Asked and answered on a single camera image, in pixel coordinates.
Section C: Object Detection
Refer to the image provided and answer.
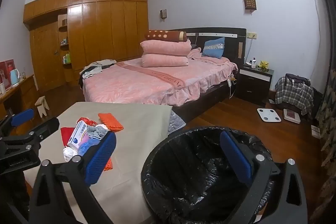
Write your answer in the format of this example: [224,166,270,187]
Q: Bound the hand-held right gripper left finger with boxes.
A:
[28,132,117,224]

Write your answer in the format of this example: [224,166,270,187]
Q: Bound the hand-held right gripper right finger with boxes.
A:
[219,131,308,224]

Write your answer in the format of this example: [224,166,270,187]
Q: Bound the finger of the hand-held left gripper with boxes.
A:
[0,109,34,136]
[0,117,60,155]

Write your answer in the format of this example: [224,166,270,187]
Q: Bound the orange knitted cloth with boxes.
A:
[103,157,114,171]
[98,113,124,131]

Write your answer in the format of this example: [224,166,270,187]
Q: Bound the blue plastic shoe cover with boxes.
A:
[78,140,101,157]

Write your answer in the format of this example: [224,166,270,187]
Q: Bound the grey sock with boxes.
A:
[87,126,109,140]

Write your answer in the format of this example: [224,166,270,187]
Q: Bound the white tissue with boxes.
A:
[62,147,79,163]

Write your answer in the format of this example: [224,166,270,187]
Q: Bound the white and blue box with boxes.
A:
[67,120,91,149]

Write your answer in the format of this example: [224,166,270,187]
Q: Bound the red plastic bag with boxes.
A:
[77,117,98,127]

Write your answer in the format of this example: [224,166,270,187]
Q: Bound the black lined waste bin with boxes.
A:
[141,127,282,224]

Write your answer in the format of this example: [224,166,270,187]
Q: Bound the wooden desk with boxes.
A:
[0,74,38,135]

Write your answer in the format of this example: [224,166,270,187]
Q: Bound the small wooden stool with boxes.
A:
[35,96,50,117]

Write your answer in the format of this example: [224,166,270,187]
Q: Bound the light blue kettle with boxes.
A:
[10,69,21,86]

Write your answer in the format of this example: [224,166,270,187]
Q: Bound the red poster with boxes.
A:
[0,60,15,90]

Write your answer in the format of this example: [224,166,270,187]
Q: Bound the white bathroom scale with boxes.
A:
[257,108,282,122]

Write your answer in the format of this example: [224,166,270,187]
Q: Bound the wooden door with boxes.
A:
[29,21,69,93]

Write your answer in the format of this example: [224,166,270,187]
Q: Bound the grey quilted pad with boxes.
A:
[167,110,187,135]

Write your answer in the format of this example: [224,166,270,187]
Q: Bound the scale with red panel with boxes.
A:
[283,109,301,124]

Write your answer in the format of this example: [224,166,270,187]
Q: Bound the white power strip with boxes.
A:
[228,73,237,98]

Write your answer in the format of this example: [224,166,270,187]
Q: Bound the dark nightstand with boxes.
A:
[234,63,274,106]

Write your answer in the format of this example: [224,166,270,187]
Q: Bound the pile of clothes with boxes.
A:
[79,59,117,80]

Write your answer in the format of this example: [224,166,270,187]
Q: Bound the plaid cloth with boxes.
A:
[275,76,315,115]

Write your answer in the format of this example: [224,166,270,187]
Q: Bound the pink bedspread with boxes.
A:
[83,55,239,106]

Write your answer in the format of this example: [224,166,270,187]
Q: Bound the dark garment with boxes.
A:
[285,73,311,86]

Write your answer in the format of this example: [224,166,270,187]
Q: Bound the patterned curtain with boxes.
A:
[307,0,336,214]

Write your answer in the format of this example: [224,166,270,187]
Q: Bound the blue pillow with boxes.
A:
[202,37,226,59]

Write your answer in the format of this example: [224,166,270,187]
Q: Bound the dark wooden bed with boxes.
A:
[79,28,247,122]

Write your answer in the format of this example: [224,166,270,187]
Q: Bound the wooden wardrobe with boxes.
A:
[23,0,150,93]

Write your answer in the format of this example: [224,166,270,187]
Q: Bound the folded pink blanket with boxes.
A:
[141,53,190,68]

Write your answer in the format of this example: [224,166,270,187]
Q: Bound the stacked pink pillows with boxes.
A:
[140,39,192,56]

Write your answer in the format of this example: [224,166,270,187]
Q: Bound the brown dotted pillow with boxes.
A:
[144,29,188,42]

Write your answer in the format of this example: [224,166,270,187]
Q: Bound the large lattice wall lamp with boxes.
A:
[243,0,257,12]

